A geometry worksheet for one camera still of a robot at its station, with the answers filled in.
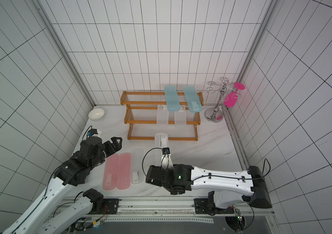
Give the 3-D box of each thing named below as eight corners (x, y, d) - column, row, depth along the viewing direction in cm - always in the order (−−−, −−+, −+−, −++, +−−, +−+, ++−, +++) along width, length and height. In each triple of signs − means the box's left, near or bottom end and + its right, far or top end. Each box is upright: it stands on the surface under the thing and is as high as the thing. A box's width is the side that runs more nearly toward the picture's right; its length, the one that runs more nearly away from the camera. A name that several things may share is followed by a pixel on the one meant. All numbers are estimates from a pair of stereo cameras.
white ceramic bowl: (88, 121, 110) (86, 118, 107) (93, 110, 117) (91, 108, 114) (102, 121, 110) (100, 118, 107) (105, 111, 117) (104, 108, 114)
